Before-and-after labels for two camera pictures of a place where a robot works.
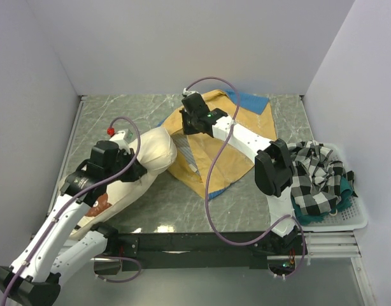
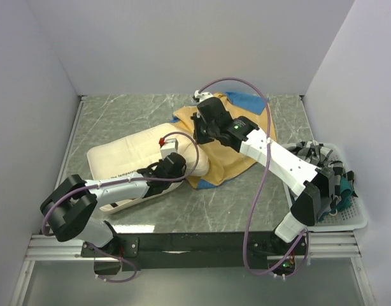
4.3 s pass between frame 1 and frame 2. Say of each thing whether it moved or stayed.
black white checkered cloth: stayed
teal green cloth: stayed
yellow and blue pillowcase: moved
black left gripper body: moved
